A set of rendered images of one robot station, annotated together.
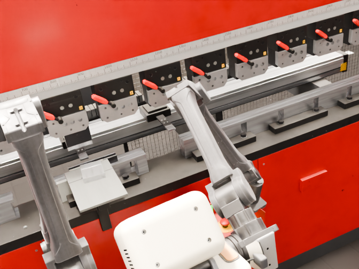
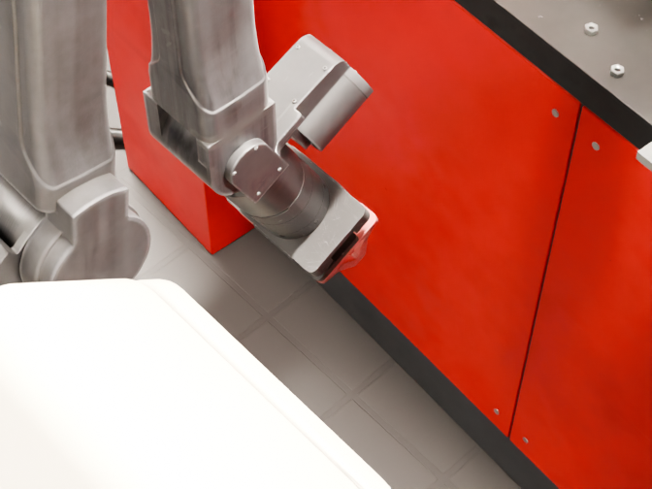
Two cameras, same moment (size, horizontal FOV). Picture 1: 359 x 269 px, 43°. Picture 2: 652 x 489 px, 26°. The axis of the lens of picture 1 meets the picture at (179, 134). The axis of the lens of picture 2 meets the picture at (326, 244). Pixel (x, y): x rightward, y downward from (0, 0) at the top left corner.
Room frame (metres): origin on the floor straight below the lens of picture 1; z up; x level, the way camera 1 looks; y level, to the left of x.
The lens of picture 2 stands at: (0.76, -0.27, 1.93)
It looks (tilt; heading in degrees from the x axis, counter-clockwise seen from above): 54 degrees down; 71
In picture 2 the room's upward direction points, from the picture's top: straight up
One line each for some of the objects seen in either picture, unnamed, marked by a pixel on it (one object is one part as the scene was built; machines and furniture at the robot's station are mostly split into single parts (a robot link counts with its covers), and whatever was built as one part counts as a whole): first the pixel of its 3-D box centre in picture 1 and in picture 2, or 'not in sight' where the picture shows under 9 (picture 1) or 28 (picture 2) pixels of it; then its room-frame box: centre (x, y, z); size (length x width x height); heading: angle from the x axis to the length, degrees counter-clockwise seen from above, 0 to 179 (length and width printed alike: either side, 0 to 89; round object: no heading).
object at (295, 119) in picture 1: (298, 119); not in sight; (1.85, -0.57, 0.89); 0.30 x 0.05 x 0.03; 110
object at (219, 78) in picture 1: (205, 68); not in sight; (1.75, -0.14, 1.26); 0.15 x 0.09 x 0.17; 110
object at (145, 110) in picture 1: (160, 116); not in sight; (1.85, 0.07, 1.01); 0.26 x 0.12 x 0.05; 20
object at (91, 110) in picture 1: (104, 106); not in sight; (2.00, 0.34, 1.02); 0.37 x 0.06 x 0.04; 110
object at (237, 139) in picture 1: (224, 146); not in sight; (1.71, -0.19, 0.89); 0.30 x 0.05 x 0.03; 110
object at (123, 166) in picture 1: (101, 174); not in sight; (1.58, 0.34, 0.92); 0.39 x 0.06 x 0.10; 110
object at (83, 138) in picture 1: (77, 137); not in sight; (1.56, 0.40, 1.13); 0.10 x 0.02 x 0.10; 110
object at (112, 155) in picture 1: (93, 164); not in sight; (1.57, 0.37, 0.99); 0.20 x 0.03 x 0.03; 110
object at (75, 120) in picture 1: (63, 110); not in sight; (1.55, 0.42, 1.26); 0.15 x 0.09 x 0.17; 110
